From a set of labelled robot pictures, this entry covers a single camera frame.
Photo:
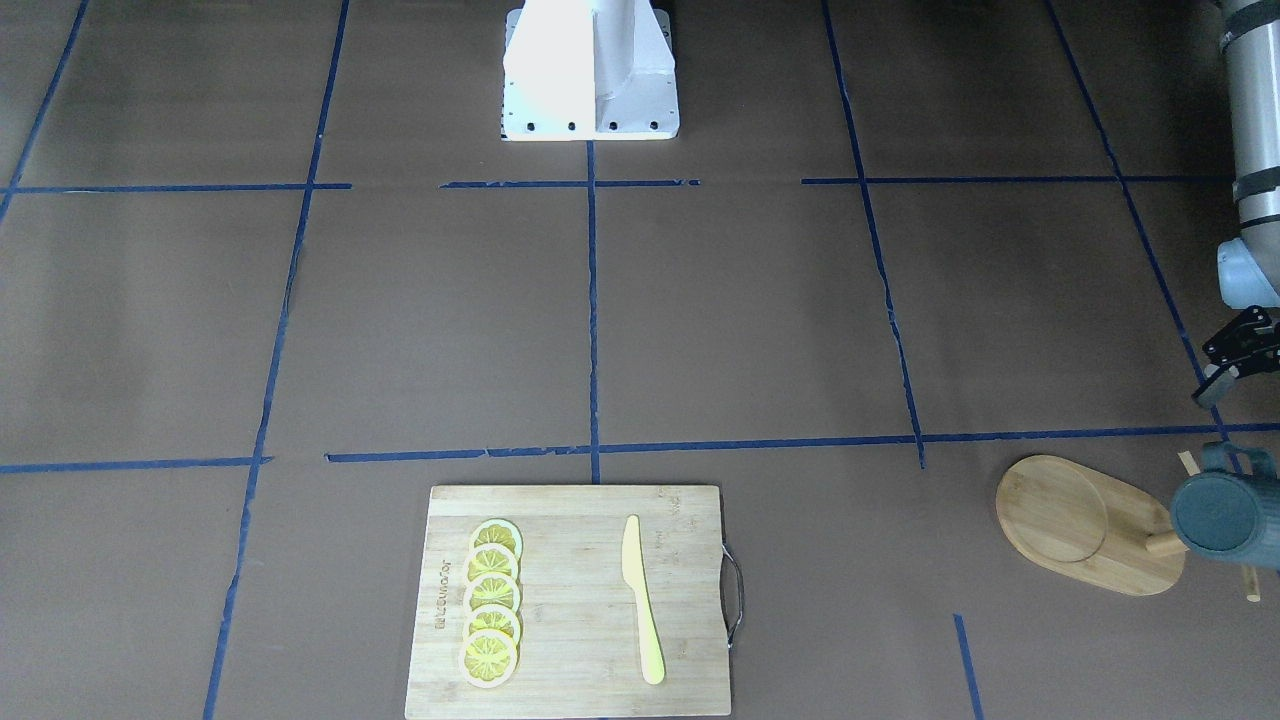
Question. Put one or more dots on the wooden cup storage rack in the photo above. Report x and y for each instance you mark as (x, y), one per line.
(1095, 528)

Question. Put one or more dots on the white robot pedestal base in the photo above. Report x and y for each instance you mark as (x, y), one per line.
(577, 71)

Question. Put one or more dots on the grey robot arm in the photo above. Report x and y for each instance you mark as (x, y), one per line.
(1248, 265)

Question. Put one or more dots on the dark green HOME mug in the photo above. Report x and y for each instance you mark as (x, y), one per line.
(1229, 511)

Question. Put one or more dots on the bamboo cutting board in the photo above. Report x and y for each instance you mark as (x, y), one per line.
(578, 655)

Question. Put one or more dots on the yellow plastic knife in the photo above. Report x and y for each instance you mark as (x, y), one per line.
(651, 658)

